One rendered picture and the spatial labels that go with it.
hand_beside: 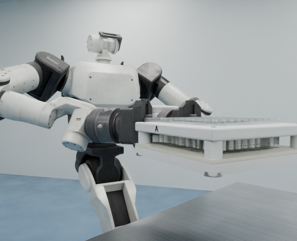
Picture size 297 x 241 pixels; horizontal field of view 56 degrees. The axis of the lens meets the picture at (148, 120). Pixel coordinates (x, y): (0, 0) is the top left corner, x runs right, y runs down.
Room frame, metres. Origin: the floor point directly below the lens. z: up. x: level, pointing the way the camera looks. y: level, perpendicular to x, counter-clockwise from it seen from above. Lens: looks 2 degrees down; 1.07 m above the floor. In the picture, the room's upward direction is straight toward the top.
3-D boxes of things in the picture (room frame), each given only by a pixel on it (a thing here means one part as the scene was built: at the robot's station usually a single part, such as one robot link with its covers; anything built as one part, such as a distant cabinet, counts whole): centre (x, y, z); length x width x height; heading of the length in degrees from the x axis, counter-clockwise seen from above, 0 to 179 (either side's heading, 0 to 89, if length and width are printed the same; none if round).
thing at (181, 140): (0.53, -0.06, 1.02); 0.01 x 0.01 x 0.07
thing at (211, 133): (0.56, -0.14, 1.03); 0.25 x 0.24 x 0.02; 120
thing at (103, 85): (1.16, 0.21, 1.12); 0.34 x 0.30 x 0.36; 120
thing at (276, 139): (0.53, -0.24, 1.02); 0.01 x 0.01 x 0.07
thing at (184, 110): (0.78, -0.09, 1.03); 0.12 x 0.10 x 0.13; 22
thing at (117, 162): (1.13, 0.19, 0.82); 0.14 x 0.13 x 0.12; 120
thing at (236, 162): (0.56, -0.14, 0.99); 0.24 x 0.24 x 0.02; 30
